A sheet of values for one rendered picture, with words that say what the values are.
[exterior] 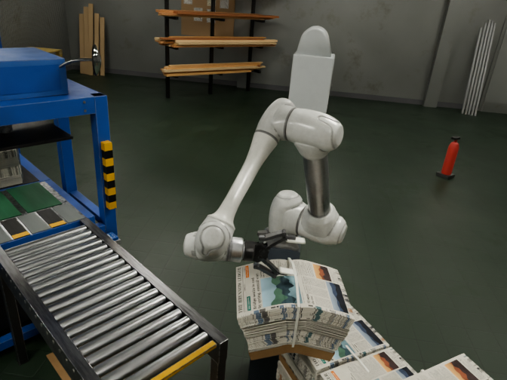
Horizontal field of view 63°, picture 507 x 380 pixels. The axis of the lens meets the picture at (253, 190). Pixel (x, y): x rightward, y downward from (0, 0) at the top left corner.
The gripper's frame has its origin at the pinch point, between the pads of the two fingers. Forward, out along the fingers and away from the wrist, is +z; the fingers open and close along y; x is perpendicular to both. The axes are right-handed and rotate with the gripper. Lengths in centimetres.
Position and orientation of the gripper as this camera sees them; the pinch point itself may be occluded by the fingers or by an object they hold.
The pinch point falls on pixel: (298, 255)
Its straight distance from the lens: 154.8
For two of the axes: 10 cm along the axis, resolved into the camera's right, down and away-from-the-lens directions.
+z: 9.9, 1.2, 1.0
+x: 0.4, 4.5, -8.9
